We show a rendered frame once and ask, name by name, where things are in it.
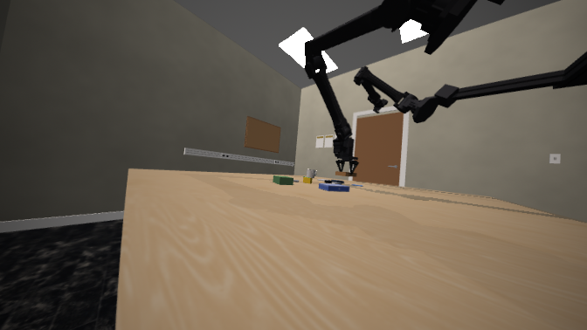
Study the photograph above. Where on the blue and white cardboard box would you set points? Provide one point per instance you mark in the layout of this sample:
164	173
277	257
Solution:
333	187

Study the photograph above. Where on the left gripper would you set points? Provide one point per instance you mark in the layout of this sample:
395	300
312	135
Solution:
347	159

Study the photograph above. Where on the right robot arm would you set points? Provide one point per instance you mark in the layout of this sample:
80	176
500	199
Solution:
409	103

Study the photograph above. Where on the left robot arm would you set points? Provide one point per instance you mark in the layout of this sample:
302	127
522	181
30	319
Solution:
428	13

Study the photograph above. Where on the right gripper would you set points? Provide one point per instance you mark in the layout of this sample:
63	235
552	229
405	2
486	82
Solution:
384	102

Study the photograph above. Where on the green rectangular box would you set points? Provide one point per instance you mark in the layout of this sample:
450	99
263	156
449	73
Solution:
283	181

